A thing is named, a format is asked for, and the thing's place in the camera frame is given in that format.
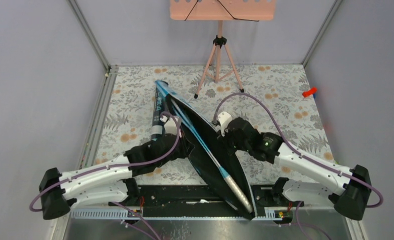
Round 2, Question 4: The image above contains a black shuttlecock tube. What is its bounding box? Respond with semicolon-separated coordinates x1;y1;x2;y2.
150;85;167;141

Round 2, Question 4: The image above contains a pink music stand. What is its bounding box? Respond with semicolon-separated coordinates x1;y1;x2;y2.
169;0;276;99

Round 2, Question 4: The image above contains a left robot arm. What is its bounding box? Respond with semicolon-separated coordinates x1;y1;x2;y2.
39;134;193;220

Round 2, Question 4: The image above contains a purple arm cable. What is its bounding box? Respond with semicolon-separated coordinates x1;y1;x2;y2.
213;92;384;240
29;111;181;240

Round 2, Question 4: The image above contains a blue badminton racket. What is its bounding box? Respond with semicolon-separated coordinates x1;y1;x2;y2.
171;100;253;214

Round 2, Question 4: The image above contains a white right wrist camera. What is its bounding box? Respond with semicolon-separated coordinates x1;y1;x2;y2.
212;111;232;137

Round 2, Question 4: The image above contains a floral patterned mat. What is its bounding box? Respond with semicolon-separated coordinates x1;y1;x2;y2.
94;64;334;164

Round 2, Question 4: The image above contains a blue racket cover bag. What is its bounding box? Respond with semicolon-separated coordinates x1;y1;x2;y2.
155;80;255;215

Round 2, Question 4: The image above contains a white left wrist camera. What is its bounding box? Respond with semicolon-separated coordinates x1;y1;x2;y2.
160;115;181;137

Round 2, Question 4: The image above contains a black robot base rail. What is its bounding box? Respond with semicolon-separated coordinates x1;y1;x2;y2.
109;183;305;220

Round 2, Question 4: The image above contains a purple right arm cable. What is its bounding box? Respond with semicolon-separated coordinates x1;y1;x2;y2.
213;92;384;240

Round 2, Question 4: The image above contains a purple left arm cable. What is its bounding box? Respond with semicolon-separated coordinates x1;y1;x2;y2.
29;111;181;240

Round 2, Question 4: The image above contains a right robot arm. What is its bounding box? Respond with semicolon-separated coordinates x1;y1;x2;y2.
214;112;371;221

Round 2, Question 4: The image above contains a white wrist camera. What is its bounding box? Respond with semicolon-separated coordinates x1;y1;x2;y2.
160;115;181;137
212;111;232;137

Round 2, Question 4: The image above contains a small red orange object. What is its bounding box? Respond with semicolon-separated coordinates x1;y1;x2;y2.
302;87;317;98

